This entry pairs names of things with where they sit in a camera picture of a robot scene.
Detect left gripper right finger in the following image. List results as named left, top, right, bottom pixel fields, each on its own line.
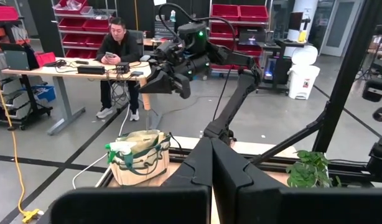
left=211, top=138, right=382, bottom=224

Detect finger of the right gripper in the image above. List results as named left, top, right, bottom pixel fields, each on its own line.
left=137, top=68, right=192, bottom=101

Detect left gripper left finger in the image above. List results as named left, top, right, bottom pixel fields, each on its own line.
left=50, top=136, right=214, bottom=224

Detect wooden handled hand rake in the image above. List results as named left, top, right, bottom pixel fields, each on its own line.
left=138, top=76, right=153, bottom=132

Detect green spray bottle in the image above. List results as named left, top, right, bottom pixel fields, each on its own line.
left=105, top=140, right=138, bottom=165

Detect beige green gardening bag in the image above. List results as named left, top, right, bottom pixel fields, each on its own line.
left=105, top=129, right=172, bottom=187

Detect green leafy potted plant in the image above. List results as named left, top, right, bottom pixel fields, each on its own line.
left=285, top=149, right=343, bottom=189

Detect small black device box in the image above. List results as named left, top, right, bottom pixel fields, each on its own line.
left=115, top=62, right=131, bottom=75

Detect grey office chair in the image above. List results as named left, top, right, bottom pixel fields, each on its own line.
left=127, top=29, right=146, bottom=58

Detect person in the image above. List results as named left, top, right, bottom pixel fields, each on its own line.
left=95, top=17, right=146, bottom=123

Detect red bin shelf rack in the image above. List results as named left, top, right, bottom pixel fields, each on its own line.
left=52, top=0, right=118, bottom=60
left=208, top=2, right=270, bottom=75

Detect long black power box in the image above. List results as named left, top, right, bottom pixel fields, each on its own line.
left=77, top=65, right=106, bottom=76

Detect black equipment cart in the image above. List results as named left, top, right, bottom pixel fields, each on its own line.
left=256, top=12, right=307, bottom=96

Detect wooden desk grey legs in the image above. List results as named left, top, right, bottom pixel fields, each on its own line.
left=0, top=57, right=154, bottom=137

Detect white pedal trash bin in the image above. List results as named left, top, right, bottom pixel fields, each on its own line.
left=286, top=45, right=322, bottom=101

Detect blue storage bin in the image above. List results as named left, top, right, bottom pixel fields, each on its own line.
left=31, top=85, right=57, bottom=103

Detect red storage bin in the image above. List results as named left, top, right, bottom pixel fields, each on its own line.
left=34, top=51, right=57, bottom=68

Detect black wheeled storage rack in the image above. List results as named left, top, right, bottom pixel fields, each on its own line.
left=0, top=4, right=54, bottom=131

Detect white floor cable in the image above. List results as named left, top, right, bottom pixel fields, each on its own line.
left=72, top=102, right=132, bottom=190

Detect yellow extension cable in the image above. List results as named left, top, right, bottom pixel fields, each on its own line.
left=0, top=67, right=45, bottom=224

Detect black aluminium table frame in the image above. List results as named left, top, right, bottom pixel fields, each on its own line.
left=96, top=0, right=382, bottom=189

